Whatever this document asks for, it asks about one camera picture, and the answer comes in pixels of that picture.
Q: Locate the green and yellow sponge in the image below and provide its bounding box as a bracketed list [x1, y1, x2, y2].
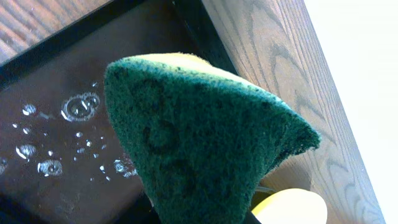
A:
[104, 53, 320, 223]

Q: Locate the dark rectangular water tray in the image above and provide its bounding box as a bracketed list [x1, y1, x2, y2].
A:
[1, 0, 235, 223]

